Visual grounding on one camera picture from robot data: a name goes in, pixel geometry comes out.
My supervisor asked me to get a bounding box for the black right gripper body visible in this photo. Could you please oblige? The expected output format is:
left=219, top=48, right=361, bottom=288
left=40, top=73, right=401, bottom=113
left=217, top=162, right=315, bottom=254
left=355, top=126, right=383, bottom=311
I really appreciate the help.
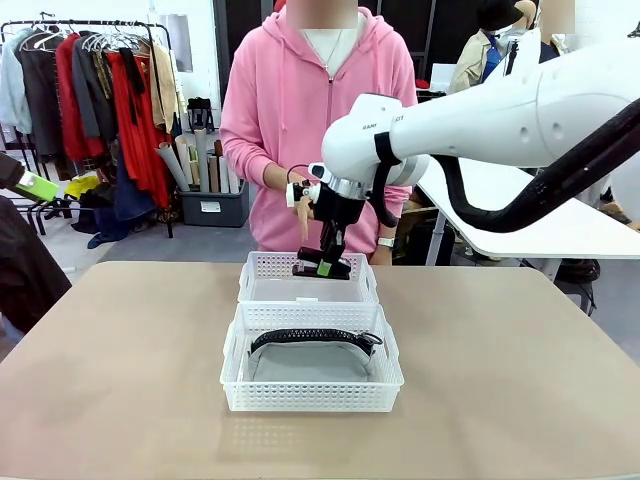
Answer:
left=310, top=183, right=365, bottom=228

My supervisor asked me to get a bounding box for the grey pouch with black zipper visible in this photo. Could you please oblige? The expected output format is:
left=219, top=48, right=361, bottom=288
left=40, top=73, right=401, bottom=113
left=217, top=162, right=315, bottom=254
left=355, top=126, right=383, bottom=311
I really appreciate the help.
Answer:
left=248, top=327, right=384, bottom=385

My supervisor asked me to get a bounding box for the light green box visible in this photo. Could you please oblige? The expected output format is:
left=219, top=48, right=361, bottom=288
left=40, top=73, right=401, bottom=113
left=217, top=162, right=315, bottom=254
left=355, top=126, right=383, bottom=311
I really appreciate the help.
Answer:
left=13, top=171, right=61, bottom=202

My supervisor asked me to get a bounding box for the person's left forearm pink sleeve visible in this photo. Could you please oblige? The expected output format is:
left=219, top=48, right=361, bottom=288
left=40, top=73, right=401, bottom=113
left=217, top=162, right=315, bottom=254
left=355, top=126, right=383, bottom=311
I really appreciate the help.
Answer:
left=378, top=182, right=417, bottom=242

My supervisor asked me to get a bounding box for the white perforated plastic basket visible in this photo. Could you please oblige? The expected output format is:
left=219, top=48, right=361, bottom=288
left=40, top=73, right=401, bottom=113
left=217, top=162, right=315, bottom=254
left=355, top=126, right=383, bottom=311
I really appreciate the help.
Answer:
left=219, top=302, right=405, bottom=414
left=237, top=251, right=380, bottom=306

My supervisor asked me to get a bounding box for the person in pink hoodie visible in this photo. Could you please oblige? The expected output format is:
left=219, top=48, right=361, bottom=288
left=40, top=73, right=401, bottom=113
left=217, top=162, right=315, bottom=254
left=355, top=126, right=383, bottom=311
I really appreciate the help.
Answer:
left=218, top=0, right=420, bottom=266

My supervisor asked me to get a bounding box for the grey storage bin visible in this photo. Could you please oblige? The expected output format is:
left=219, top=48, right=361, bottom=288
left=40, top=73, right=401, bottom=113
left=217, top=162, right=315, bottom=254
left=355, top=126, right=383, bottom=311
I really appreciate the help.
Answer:
left=177, top=182, right=250, bottom=228

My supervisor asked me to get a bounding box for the tall light grey tube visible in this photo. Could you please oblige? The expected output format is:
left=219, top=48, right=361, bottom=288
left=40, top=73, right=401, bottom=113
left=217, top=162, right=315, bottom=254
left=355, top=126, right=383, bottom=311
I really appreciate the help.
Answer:
left=194, top=128, right=211, bottom=194

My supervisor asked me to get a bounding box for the cream paper roll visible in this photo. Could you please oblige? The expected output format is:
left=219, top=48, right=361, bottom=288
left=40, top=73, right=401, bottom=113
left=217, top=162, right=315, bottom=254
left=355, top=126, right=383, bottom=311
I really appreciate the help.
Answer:
left=173, top=135, right=201, bottom=194

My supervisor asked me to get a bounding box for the grey paper roll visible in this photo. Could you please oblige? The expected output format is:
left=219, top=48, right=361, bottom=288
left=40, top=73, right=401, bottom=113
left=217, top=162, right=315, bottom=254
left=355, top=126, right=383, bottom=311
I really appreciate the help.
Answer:
left=157, top=141, right=192, bottom=194

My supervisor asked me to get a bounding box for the white background table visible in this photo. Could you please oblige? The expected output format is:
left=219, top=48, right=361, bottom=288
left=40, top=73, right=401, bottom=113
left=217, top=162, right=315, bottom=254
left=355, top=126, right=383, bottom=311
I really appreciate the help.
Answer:
left=413, top=159, right=640, bottom=262

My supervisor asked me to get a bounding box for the mannequin in beige trench coat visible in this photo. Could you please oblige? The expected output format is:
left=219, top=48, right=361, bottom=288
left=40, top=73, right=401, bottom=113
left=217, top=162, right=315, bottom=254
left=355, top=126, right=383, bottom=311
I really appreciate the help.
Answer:
left=447, top=0, right=507, bottom=96

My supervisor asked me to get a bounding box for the navy blue garment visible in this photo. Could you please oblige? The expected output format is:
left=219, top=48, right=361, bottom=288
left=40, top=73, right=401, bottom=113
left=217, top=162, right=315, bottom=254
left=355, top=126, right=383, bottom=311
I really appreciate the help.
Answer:
left=88, top=149, right=167, bottom=250

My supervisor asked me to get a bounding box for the long red dress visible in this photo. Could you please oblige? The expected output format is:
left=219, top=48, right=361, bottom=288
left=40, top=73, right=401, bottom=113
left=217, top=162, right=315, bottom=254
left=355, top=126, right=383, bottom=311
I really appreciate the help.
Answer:
left=107, top=52, right=174, bottom=210

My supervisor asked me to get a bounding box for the beige garment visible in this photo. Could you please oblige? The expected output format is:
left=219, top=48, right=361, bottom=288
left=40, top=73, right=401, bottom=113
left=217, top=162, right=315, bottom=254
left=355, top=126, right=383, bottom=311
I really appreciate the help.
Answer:
left=147, top=44, right=182, bottom=135

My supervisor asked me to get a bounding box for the white rectangular board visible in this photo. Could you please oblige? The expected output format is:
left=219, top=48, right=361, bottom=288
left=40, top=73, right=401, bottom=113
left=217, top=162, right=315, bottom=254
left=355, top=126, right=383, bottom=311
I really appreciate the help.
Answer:
left=168, top=13, right=194, bottom=74

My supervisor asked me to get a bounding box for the black tripod stand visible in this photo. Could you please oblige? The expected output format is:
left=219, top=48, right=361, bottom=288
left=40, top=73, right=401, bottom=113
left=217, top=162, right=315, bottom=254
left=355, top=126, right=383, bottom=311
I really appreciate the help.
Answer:
left=503, top=39, right=521, bottom=77

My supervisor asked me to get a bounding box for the black scarf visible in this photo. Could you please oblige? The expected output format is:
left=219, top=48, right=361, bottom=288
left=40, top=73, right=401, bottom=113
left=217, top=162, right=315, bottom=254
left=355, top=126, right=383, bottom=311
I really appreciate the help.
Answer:
left=119, top=47, right=147, bottom=127

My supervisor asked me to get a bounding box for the white lab coat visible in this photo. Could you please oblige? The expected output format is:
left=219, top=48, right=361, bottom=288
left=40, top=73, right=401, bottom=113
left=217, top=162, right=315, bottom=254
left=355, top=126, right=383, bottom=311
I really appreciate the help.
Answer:
left=492, top=27, right=544, bottom=81

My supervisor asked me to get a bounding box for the yellow cloth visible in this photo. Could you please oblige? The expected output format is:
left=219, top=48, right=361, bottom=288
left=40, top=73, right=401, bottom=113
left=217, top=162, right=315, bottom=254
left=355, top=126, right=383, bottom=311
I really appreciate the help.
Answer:
left=64, top=174, right=102, bottom=200

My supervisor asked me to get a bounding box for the mannequin in navy coat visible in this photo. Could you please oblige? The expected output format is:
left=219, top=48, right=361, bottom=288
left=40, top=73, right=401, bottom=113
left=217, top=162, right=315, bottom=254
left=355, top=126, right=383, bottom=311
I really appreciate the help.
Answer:
left=538, top=33, right=569, bottom=64

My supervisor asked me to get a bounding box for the dark grey garment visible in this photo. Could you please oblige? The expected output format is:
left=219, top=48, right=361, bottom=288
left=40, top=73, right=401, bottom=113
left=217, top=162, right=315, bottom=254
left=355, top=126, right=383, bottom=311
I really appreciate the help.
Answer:
left=72, top=37, right=119, bottom=142

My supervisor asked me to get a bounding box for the red jacket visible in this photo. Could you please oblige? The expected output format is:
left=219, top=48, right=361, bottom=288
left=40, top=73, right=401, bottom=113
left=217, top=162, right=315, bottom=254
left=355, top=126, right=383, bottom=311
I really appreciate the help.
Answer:
left=54, top=33, right=105, bottom=162

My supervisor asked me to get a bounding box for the dark brown garment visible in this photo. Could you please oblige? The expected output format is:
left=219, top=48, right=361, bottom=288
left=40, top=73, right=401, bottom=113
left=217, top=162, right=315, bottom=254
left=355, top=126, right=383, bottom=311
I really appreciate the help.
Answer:
left=19, top=37, right=65, bottom=162

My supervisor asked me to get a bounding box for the black clothes rack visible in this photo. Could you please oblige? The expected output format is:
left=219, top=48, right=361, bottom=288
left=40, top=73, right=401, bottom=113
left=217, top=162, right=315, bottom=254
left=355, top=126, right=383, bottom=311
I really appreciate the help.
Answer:
left=0, top=18, right=175, bottom=240

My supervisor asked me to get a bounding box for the light blue-grey garment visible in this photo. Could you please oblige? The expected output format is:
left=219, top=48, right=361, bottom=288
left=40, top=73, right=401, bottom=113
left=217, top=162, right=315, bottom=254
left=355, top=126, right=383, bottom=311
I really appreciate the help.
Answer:
left=0, top=28, right=34, bottom=137

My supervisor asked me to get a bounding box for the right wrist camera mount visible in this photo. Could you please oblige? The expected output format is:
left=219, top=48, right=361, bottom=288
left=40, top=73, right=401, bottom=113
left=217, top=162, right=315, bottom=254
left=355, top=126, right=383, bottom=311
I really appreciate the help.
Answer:
left=285, top=161, right=329, bottom=209

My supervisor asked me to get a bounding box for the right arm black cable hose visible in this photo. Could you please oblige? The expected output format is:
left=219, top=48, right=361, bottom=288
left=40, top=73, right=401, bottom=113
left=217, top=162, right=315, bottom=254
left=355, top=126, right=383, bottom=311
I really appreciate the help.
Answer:
left=372, top=97, right=640, bottom=235

